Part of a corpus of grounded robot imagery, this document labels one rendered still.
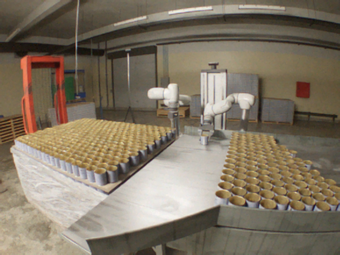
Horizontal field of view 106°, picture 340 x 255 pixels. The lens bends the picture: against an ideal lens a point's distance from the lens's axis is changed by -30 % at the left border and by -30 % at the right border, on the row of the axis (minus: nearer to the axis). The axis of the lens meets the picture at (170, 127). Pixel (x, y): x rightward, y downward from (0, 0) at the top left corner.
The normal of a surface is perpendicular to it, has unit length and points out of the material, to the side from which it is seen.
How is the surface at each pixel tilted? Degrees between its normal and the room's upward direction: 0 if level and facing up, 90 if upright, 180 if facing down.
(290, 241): 90
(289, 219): 90
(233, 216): 90
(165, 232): 90
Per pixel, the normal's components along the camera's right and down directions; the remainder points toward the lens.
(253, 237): -0.38, 0.23
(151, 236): 0.39, 0.21
